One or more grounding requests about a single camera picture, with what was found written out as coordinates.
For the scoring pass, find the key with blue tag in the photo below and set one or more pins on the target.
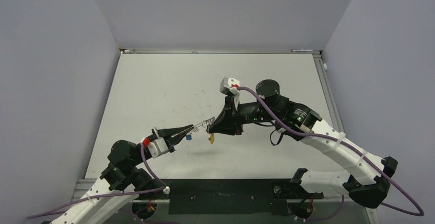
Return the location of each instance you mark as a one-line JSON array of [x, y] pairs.
[[189, 137]]

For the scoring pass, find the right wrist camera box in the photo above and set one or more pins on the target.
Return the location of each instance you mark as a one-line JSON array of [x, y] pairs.
[[229, 86]]

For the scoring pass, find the key with yellow tag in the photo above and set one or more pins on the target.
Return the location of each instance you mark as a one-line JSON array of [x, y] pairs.
[[211, 138]]

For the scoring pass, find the aluminium frame rail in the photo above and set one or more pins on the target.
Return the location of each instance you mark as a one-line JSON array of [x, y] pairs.
[[250, 189], [331, 104], [208, 51]]

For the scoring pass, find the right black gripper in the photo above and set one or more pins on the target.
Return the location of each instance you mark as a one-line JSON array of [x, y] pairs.
[[229, 120]]

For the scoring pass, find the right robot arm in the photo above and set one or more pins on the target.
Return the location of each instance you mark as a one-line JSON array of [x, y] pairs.
[[364, 177]]

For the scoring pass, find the aluminium frame rail right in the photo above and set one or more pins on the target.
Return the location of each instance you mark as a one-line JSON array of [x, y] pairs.
[[331, 104]]

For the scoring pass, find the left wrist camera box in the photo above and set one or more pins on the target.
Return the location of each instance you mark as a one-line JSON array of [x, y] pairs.
[[155, 148]]

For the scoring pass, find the aluminium frame rail front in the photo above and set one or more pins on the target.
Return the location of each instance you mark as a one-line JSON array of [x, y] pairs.
[[250, 189]]

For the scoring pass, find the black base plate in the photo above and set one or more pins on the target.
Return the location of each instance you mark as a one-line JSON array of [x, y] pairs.
[[147, 204]]

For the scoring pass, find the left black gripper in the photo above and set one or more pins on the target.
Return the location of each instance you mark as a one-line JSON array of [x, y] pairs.
[[169, 135]]

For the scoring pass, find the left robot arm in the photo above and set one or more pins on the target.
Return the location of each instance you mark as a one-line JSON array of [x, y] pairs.
[[126, 177]]

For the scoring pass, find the aluminium frame rail back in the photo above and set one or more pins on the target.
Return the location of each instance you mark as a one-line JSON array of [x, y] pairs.
[[208, 51]]

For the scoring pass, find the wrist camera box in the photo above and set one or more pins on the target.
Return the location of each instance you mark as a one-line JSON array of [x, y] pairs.
[[155, 148], [229, 86]]

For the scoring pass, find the red white marker pen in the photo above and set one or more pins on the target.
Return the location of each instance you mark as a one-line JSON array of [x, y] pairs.
[[302, 51]]

